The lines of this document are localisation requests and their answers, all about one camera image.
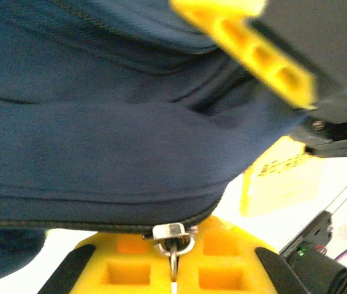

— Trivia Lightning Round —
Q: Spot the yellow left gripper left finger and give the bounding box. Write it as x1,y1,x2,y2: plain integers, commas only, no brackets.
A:
37,232,172,294

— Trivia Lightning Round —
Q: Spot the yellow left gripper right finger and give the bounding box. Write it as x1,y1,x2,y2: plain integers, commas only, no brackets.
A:
178,216,310,294

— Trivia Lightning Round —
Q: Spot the yellow picture book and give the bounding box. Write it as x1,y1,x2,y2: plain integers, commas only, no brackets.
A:
240,136,323,217

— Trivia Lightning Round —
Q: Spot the navy blue backpack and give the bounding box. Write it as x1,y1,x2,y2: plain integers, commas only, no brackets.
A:
0,0,303,287

